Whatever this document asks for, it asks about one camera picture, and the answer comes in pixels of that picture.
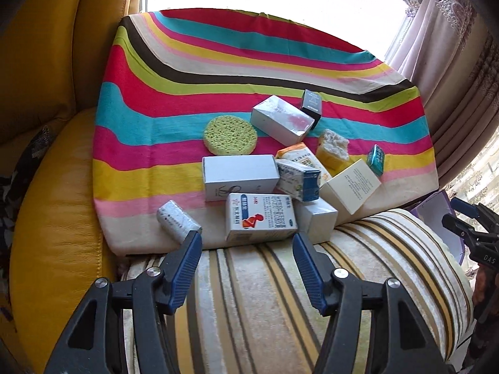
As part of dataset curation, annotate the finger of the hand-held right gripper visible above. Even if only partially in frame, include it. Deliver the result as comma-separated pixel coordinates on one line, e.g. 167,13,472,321
442,214,484,244
451,198,499,223

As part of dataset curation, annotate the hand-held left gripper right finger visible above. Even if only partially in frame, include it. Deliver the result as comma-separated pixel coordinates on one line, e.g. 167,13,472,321
292,233,457,374

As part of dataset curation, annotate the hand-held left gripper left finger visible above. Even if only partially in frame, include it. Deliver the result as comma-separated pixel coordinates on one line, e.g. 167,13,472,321
49,231,203,374

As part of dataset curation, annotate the purple and white cardboard box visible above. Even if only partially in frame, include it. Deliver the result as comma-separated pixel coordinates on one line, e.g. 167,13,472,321
409,191,468,266

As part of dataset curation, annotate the cream box with text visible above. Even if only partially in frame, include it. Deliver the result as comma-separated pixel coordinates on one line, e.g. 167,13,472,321
320,159,382,215

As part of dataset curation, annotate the grey and white box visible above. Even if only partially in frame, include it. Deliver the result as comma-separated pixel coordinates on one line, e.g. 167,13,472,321
202,155,280,202

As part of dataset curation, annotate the orange and white tissue packet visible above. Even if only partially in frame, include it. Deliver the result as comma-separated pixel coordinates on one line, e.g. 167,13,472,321
275,144,334,188

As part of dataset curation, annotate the silver wrapped roll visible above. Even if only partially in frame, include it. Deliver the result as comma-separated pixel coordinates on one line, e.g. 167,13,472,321
157,200,202,246

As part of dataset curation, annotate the plain white box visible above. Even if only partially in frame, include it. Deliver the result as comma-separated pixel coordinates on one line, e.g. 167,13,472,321
294,198,338,244

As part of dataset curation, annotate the beige striped plush cushion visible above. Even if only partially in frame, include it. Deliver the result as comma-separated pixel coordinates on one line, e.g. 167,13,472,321
121,208,474,374

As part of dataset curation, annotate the white box with red figure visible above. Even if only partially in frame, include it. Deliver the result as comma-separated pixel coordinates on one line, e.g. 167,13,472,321
225,193,299,243

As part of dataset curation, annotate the blue and white medicine box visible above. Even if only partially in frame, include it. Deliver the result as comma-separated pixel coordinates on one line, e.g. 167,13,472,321
276,158,322,202

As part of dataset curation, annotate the small teal box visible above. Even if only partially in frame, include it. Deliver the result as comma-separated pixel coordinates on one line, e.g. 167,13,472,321
366,144,386,176

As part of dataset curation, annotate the yellow sponge with white scrub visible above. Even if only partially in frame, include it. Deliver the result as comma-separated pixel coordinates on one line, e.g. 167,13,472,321
316,128,350,173

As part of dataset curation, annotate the green round sponge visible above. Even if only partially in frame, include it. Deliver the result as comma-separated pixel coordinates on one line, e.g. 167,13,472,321
203,116,259,156

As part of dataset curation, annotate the yellow leather sofa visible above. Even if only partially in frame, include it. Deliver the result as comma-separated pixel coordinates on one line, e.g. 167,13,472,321
0,0,149,374

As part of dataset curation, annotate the white box with pink print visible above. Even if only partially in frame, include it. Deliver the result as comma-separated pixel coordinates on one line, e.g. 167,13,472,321
250,95,316,146

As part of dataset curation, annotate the pale patterned curtain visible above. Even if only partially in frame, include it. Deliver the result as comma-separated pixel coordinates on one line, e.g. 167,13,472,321
384,0,499,219

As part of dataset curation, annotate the small black box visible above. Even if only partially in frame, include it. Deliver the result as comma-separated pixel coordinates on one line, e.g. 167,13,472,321
300,89,324,126

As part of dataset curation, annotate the rainbow striped cloth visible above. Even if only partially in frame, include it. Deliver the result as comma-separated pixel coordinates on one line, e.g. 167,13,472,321
91,8,435,257

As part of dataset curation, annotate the dark patterned cloth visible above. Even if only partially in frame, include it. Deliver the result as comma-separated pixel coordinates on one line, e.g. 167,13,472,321
0,125,51,250

